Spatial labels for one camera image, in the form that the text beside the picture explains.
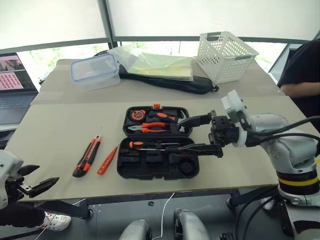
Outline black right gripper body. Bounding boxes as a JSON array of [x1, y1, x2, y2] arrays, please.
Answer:
[[208, 109, 242, 151]]

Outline black table leg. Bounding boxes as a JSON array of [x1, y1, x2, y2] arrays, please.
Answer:
[[17, 199, 94, 220], [225, 186, 279, 208]]

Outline grey rounded robot leg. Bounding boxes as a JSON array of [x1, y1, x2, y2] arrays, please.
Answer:
[[118, 219, 153, 240], [173, 207, 211, 240]]

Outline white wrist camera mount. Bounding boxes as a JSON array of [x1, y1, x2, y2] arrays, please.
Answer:
[[221, 89, 256, 148], [0, 149, 24, 210]]

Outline black trouser leg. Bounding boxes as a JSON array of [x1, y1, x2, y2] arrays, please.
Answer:
[[0, 199, 46, 229]]

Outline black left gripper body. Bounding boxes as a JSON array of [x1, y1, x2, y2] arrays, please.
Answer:
[[4, 174, 32, 201]]

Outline black zipper bag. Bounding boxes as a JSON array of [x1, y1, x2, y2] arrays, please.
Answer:
[[93, 49, 220, 96]]

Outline person in black shirt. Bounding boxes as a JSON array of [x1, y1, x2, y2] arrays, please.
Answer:
[[277, 39, 320, 119]]

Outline white cable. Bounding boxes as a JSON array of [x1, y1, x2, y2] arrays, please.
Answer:
[[151, 191, 176, 240]]

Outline orange black utility knife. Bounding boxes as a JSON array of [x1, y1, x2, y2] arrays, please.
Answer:
[[72, 134, 103, 179]]

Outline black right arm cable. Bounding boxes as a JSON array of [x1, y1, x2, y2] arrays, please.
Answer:
[[246, 115, 320, 149]]

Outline clear bag with yellow sheets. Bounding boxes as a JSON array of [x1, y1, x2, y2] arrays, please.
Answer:
[[108, 45, 197, 82]]

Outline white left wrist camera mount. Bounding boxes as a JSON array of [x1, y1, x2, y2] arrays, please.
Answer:
[[0, 149, 24, 210]]

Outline silver robot body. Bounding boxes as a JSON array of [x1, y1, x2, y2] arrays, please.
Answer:
[[276, 192, 320, 240]]

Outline black plastic tool case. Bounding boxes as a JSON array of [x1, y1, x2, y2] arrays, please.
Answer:
[[116, 103, 200, 181]]

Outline grey window frame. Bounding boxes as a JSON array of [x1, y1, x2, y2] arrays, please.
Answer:
[[0, 0, 320, 55]]

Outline black floor cables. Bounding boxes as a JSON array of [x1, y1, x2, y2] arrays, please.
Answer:
[[234, 192, 295, 240]]

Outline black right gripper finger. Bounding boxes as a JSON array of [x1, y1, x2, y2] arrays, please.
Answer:
[[166, 143, 224, 158], [177, 112, 214, 129]]

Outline orange black pliers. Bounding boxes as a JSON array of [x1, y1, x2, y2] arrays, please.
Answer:
[[127, 121, 167, 134]]

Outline thin black precision screwdriver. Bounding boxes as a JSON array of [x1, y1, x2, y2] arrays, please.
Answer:
[[136, 147, 167, 152]]

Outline red voltage tester pen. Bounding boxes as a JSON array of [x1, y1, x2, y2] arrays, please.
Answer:
[[96, 142, 121, 176]]

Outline clear container with blue lid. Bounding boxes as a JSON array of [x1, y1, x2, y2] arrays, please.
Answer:
[[69, 53, 122, 92]]

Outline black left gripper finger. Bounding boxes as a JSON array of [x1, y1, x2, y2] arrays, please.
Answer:
[[18, 164, 41, 179], [27, 176, 60, 200]]

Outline white perforated plastic basket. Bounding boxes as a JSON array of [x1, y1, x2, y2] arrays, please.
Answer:
[[196, 30, 260, 85]]

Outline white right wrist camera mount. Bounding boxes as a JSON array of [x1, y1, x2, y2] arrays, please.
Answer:
[[221, 89, 256, 148]]

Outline orange black tape measure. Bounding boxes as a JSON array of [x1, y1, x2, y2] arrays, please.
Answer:
[[130, 109, 147, 123]]

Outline open laptop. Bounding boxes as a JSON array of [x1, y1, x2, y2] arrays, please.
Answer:
[[0, 52, 40, 126]]

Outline orange black screwdriver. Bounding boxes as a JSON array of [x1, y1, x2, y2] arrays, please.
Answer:
[[128, 140, 181, 151]]

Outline white sneaker with red laces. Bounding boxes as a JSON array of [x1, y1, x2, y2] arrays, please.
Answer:
[[36, 211, 72, 232]]

